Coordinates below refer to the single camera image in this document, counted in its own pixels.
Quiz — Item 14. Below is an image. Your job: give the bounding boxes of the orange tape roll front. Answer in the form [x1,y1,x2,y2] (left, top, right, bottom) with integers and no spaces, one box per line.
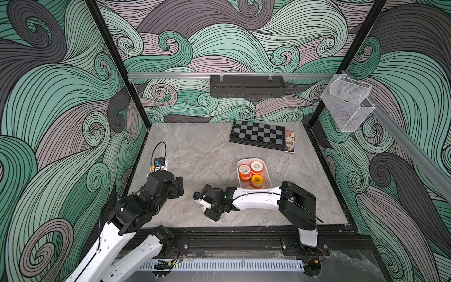
[238,164,252,182]

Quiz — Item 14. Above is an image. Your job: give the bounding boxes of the yellow tape roll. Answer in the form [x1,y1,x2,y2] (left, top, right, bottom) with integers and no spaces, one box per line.
[250,174,264,189]

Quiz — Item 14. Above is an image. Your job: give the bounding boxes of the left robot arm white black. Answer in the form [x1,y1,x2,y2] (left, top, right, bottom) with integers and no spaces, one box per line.
[67,170,184,282]

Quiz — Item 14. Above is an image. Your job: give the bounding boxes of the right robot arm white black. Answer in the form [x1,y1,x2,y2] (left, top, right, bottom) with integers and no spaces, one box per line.
[193,181,322,248]

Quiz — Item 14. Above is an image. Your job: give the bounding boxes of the white storage tray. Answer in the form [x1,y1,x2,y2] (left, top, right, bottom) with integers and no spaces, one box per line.
[236,158,272,189]

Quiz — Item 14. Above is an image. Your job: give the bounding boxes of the small colourful card box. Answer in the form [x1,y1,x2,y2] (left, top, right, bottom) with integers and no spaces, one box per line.
[284,130,295,154]

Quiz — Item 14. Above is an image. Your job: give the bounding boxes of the black grey chessboard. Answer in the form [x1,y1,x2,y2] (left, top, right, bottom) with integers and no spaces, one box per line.
[230,120,285,151]

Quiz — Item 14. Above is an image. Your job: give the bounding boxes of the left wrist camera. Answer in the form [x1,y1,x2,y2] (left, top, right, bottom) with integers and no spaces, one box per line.
[153,157,167,171]

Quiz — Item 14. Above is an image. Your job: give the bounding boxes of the white perforated cable duct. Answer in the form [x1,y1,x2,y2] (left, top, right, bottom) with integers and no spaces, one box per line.
[140,260,305,273]

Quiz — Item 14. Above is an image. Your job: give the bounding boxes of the aluminium rail back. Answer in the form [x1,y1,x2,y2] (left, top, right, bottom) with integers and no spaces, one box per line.
[128,72,334,80]

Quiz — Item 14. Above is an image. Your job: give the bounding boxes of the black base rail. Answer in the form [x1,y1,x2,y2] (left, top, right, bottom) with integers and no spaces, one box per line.
[168,224,377,258]

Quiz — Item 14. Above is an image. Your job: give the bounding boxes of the black wall shelf basket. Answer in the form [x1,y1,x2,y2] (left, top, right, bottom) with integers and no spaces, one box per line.
[210,76,286,99]

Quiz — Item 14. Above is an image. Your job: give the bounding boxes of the clear acrylic wall box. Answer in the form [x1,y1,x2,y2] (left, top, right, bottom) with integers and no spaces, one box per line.
[321,74,375,132]

